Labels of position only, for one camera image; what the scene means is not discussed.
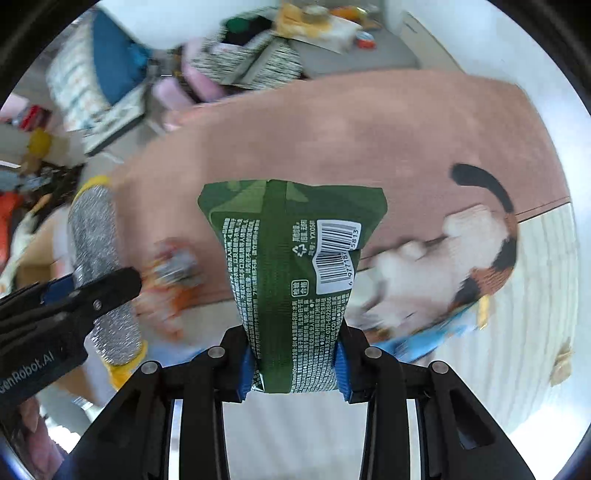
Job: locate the pink blanket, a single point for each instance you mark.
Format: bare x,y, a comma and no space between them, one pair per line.
323,134

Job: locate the red and white small object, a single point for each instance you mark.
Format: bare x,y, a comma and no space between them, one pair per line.
365,40

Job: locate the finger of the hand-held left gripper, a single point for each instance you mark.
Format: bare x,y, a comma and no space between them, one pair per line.
57,290
108,290

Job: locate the black and white speckled box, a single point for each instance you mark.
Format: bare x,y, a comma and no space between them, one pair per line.
251,60

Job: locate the white patterned storage box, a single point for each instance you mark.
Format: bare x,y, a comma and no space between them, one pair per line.
87,97

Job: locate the green snack packet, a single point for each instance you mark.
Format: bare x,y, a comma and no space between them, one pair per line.
281,277

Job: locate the orange snack packet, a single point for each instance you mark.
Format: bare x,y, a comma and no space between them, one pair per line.
173,272

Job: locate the silver and yellow scouring sponge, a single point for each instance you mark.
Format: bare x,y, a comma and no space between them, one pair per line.
99,240

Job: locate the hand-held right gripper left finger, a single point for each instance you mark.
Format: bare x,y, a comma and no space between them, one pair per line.
245,369

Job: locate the white ribbed mat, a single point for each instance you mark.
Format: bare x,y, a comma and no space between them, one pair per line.
535,314

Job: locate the light blue packet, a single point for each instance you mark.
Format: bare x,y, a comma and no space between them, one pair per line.
431,339

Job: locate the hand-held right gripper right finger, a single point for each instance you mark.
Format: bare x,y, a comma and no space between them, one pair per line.
344,371

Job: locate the pink plush cloth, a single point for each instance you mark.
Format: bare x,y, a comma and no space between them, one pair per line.
178,90

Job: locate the calico cat plush toy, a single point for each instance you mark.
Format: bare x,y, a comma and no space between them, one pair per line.
466,258

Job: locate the blue cushion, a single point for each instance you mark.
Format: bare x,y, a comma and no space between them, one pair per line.
113,55

